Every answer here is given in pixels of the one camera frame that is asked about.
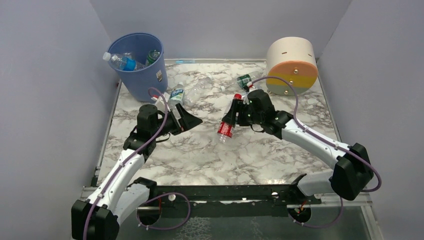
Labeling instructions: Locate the red label clear bottle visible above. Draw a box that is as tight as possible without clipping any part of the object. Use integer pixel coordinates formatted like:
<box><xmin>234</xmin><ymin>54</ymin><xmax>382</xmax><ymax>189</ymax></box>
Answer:
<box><xmin>217</xmin><ymin>93</ymin><xmax>242</xmax><ymax>144</ymax></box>

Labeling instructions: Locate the green white label bottle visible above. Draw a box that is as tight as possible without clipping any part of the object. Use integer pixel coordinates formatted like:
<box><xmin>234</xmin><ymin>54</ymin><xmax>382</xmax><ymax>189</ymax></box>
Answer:
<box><xmin>145</xmin><ymin>49</ymin><xmax>161</xmax><ymax>66</ymax></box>

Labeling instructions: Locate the blue label clear bottle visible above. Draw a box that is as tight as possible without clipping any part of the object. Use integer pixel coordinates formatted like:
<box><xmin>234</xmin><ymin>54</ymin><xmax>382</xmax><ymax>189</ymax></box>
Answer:
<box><xmin>102</xmin><ymin>52</ymin><xmax>145</xmax><ymax>72</ymax></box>

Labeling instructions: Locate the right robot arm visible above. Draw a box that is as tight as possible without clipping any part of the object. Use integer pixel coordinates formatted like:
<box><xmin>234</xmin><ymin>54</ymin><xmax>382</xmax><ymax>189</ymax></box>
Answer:
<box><xmin>222</xmin><ymin>90</ymin><xmax>374</xmax><ymax>201</ymax></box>

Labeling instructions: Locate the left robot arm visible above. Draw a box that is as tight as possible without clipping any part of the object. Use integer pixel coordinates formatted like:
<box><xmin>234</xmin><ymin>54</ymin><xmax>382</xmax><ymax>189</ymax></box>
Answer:
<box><xmin>71</xmin><ymin>104</ymin><xmax>203</xmax><ymax>240</ymax></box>

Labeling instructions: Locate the blue plastic bin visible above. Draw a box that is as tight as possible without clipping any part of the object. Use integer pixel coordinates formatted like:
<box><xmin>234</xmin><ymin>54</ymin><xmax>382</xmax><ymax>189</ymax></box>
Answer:
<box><xmin>107</xmin><ymin>32</ymin><xmax>168</xmax><ymax>102</ymax></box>

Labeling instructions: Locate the blue green label bottle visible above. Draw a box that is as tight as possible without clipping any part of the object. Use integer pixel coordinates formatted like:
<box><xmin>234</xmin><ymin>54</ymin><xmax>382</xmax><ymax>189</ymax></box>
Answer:
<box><xmin>167</xmin><ymin>81</ymin><xmax>185</xmax><ymax>111</ymax></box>

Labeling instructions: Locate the dark green label bottle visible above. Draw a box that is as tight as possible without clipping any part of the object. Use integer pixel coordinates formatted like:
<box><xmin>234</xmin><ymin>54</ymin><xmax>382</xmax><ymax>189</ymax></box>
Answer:
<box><xmin>219</xmin><ymin>71</ymin><xmax>263</xmax><ymax>92</ymax></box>

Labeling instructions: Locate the clear bottle red cap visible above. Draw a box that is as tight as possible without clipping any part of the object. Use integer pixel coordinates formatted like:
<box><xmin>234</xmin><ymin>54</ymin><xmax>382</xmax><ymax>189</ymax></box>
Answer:
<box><xmin>184</xmin><ymin>75</ymin><xmax>213</xmax><ymax>106</ymax></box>

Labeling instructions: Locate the cream cylinder with striped face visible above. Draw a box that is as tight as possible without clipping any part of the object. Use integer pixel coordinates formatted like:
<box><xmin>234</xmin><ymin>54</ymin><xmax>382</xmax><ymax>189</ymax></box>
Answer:
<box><xmin>266</xmin><ymin>36</ymin><xmax>319</xmax><ymax>96</ymax></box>

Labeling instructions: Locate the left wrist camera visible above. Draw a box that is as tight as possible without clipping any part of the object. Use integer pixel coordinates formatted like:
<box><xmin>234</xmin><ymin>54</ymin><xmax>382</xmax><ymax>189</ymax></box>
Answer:
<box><xmin>151</xmin><ymin>92</ymin><xmax>171</xmax><ymax>115</ymax></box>

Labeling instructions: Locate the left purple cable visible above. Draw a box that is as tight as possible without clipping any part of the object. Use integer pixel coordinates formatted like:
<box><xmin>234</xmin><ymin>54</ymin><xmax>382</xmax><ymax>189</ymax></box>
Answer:
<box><xmin>82</xmin><ymin>87</ymin><xmax>192</xmax><ymax>240</ymax></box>

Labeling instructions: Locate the purple cable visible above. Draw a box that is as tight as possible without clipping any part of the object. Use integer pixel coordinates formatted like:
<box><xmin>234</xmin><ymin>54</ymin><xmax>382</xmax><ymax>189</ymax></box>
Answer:
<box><xmin>246</xmin><ymin>76</ymin><xmax>383</xmax><ymax>229</ymax></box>
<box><xmin>82</xmin><ymin>87</ymin><xmax>192</xmax><ymax>240</ymax></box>

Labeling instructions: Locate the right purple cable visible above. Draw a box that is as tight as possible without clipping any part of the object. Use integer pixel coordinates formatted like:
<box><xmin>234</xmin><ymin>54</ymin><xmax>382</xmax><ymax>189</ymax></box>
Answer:
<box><xmin>246</xmin><ymin>76</ymin><xmax>383</xmax><ymax>229</ymax></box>

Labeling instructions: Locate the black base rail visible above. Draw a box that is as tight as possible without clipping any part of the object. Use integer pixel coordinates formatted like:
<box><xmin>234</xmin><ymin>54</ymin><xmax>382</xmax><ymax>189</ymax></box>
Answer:
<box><xmin>136</xmin><ymin>184</ymin><xmax>321</xmax><ymax>221</ymax></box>

